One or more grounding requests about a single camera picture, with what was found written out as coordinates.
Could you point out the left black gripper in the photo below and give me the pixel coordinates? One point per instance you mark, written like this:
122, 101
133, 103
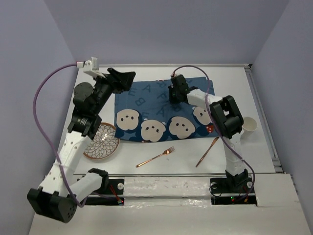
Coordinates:
119, 82

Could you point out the copper knife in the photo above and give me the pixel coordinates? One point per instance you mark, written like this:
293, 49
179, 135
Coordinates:
210, 147

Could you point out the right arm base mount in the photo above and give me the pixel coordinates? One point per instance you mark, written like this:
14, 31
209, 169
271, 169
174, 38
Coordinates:
223, 194

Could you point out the blue cartoon placemat cloth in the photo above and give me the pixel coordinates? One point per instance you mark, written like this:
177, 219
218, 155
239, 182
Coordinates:
145, 114

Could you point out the white mug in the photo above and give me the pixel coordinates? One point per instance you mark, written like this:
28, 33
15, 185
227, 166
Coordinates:
249, 126

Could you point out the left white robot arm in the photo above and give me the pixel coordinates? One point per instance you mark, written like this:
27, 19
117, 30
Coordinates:
55, 198

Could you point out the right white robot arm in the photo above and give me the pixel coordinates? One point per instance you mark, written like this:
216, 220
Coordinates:
228, 121

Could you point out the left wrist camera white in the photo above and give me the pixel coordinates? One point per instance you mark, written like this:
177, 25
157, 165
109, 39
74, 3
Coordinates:
91, 68

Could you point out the floral patterned plate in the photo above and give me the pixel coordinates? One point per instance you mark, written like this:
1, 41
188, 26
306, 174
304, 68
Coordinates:
104, 144

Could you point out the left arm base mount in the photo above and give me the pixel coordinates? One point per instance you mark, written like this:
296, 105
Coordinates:
111, 195

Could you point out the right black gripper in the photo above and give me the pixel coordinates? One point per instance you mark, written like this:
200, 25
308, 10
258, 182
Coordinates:
172, 100

